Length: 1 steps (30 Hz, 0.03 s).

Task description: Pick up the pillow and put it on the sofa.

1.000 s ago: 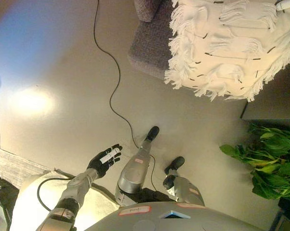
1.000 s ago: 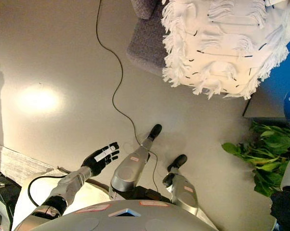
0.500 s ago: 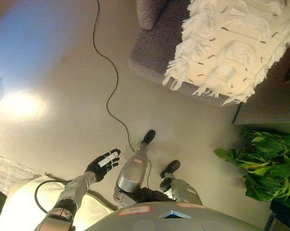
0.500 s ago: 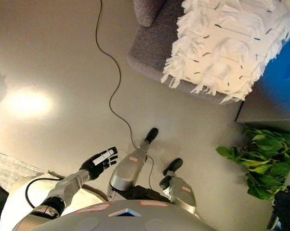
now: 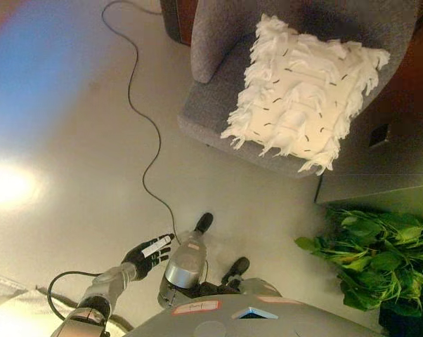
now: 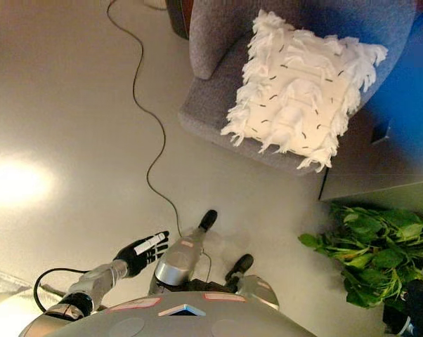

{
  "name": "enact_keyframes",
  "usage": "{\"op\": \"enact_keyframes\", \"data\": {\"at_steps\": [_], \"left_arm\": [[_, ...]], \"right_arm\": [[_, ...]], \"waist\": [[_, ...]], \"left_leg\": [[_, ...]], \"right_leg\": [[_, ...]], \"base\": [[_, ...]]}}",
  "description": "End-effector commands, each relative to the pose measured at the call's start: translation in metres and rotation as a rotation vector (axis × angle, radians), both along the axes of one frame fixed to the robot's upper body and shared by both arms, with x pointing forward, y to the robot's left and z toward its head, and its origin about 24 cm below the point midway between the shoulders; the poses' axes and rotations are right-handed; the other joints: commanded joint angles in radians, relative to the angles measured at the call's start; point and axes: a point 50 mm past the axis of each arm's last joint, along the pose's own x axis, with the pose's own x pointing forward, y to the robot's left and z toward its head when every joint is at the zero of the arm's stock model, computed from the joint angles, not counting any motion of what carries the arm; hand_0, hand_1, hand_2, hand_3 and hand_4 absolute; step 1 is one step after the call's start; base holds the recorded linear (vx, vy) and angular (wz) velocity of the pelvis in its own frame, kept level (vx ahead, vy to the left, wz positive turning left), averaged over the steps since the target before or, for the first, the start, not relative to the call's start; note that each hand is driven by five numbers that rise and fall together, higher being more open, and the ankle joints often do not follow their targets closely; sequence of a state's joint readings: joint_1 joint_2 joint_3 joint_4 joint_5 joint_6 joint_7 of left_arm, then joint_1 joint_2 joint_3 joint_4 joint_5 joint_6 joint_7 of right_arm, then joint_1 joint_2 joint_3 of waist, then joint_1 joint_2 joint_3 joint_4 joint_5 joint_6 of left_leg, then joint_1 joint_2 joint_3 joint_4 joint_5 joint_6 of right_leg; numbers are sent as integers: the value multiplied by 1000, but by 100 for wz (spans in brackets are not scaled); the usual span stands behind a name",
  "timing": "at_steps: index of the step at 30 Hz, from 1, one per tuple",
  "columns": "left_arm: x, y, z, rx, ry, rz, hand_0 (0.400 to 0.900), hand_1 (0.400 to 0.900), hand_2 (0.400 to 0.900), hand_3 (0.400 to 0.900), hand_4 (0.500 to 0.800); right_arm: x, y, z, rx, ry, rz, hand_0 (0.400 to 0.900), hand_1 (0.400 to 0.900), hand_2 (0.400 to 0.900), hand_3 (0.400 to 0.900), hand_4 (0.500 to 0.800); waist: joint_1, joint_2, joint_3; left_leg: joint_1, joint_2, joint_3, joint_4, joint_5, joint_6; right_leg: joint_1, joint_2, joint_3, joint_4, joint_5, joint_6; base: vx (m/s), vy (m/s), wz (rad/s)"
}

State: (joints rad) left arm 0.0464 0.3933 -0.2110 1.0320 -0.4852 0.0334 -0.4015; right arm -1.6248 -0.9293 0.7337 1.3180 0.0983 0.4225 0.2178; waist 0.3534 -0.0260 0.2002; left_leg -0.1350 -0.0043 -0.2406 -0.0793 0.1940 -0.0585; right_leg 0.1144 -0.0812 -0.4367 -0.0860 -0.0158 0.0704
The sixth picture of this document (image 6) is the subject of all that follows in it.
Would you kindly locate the grey robot torso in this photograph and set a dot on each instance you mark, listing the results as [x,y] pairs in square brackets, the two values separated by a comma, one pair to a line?
[183,319]

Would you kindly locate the white fringed pillow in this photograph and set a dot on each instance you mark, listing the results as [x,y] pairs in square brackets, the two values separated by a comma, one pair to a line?
[296,94]

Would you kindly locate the green leafy plant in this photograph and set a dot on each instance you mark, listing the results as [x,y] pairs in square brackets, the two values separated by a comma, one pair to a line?
[376,252]

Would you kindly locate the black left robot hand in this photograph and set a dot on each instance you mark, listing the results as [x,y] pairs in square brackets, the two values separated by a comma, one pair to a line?
[137,254]

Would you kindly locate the black planter box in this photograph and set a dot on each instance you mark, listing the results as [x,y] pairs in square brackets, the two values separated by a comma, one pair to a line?
[394,319]

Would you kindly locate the grey fabric tub armchair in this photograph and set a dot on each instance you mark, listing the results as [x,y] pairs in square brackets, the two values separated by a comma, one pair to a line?
[211,105]

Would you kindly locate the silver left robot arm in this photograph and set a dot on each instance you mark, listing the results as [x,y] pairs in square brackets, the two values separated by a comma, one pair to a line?
[88,288]

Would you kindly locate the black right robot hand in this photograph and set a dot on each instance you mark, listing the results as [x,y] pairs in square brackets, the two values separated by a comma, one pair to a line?
[422,302]

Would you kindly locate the silver robot leg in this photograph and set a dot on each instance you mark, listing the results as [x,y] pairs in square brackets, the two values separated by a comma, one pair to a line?
[180,259]
[257,284]

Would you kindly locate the silver right robot leg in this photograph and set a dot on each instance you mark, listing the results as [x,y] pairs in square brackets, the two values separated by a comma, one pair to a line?
[257,284]

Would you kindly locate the silver left robot leg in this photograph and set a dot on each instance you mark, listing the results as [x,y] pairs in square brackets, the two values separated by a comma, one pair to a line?
[180,259]

